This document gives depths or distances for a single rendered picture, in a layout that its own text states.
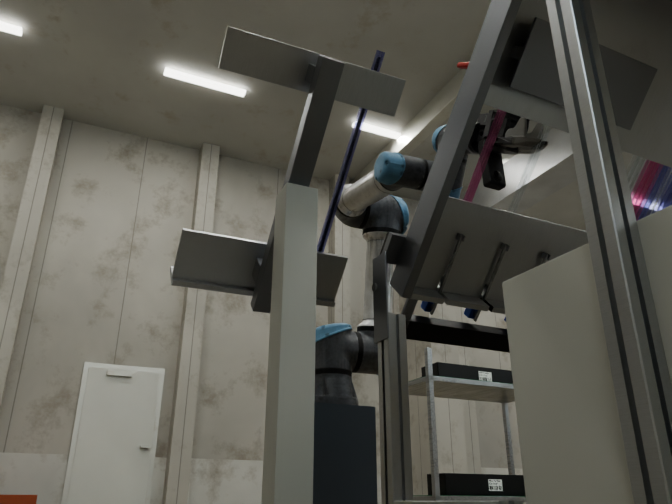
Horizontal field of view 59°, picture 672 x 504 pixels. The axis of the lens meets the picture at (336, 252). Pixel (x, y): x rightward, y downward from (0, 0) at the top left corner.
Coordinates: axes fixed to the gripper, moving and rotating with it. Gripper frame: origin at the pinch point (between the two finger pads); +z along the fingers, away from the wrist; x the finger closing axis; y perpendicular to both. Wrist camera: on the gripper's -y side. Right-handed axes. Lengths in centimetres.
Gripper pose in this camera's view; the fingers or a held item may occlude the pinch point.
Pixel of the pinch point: (537, 145)
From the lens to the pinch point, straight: 125.7
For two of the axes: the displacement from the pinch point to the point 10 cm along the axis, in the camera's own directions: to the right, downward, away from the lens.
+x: 9.0, 1.7, 4.0
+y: 2.1, -9.7, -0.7
